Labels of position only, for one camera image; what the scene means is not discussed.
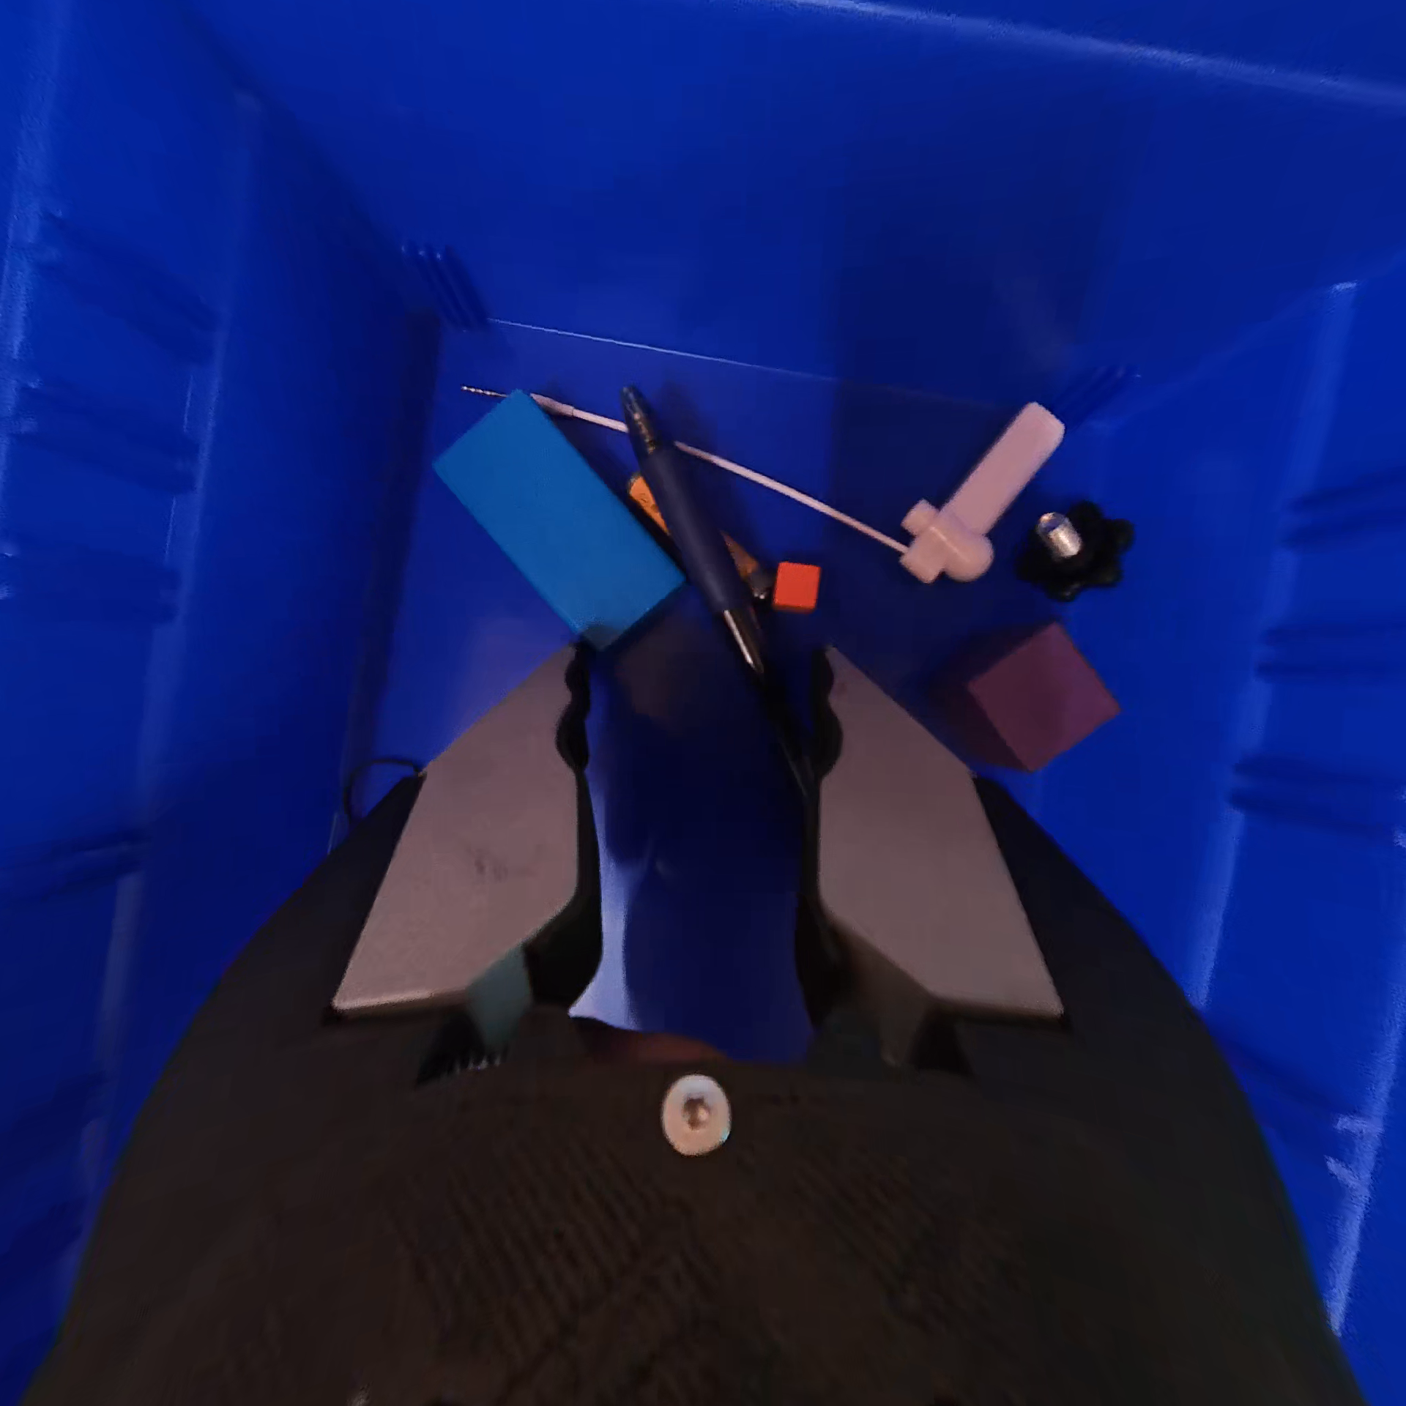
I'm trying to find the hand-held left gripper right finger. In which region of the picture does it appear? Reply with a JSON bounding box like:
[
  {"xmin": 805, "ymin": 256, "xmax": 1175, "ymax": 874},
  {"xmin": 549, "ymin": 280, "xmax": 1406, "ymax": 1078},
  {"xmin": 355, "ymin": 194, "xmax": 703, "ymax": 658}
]
[{"xmin": 797, "ymin": 646, "xmax": 1066, "ymax": 1063}]

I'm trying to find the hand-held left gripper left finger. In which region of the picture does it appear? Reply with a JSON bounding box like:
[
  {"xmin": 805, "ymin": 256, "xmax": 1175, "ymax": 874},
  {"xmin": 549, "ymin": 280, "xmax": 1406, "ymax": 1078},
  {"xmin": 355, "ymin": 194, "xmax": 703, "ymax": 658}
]
[{"xmin": 331, "ymin": 645, "xmax": 604, "ymax": 1048}]

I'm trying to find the orange battery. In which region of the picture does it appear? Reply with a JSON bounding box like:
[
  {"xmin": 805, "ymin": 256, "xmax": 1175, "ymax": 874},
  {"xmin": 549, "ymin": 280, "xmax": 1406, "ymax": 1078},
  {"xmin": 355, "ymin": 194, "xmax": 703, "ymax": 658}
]
[{"xmin": 626, "ymin": 472, "xmax": 773, "ymax": 603}]

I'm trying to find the long teal block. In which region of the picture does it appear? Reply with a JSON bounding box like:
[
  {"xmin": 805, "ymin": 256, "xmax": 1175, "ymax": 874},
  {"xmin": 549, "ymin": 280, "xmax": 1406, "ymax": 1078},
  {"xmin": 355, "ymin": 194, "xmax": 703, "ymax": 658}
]
[{"xmin": 432, "ymin": 390, "xmax": 688, "ymax": 651}]

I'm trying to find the blue plastic bin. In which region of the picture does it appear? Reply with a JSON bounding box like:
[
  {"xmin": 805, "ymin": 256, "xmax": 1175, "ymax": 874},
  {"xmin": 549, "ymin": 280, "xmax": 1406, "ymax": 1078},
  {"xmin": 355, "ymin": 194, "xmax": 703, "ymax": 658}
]
[{"xmin": 0, "ymin": 0, "xmax": 1406, "ymax": 1406}]

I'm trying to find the dark blue pen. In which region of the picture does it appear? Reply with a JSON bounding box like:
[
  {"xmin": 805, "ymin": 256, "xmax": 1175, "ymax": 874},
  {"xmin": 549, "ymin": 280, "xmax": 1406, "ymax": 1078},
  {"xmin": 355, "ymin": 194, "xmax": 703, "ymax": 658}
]
[{"xmin": 618, "ymin": 385, "xmax": 770, "ymax": 680}]

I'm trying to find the black thread scrap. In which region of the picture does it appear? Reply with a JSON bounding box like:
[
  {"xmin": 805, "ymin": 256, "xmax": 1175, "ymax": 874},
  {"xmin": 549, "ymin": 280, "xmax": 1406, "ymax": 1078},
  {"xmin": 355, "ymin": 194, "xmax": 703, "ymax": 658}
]
[{"xmin": 338, "ymin": 752, "xmax": 428, "ymax": 824}]

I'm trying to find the purple cube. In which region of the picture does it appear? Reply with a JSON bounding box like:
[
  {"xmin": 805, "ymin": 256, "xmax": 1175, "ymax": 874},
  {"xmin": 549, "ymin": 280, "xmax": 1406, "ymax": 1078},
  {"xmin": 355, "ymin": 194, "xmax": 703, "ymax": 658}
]
[{"xmin": 939, "ymin": 623, "xmax": 1121, "ymax": 774}]

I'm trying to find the black star knob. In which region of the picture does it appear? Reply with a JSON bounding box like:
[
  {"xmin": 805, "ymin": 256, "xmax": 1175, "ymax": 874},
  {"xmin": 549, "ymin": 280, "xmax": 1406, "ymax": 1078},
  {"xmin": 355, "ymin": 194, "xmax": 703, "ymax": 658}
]
[{"xmin": 1016, "ymin": 502, "xmax": 1136, "ymax": 603}]

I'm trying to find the white T-shaped plastic piece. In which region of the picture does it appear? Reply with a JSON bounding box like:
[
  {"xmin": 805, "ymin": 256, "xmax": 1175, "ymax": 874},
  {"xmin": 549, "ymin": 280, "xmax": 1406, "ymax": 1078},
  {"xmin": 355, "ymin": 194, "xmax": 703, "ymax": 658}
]
[{"xmin": 900, "ymin": 400, "xmax": 1066, "ymax": 586}]

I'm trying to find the thin white rod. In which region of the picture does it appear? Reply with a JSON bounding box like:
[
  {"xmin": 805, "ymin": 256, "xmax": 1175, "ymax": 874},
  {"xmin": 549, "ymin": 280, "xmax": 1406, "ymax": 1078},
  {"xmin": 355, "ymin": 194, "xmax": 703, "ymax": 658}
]
[{"xmin": 462, "ymin": 387, "xmax": 914, "ymax": 553}]

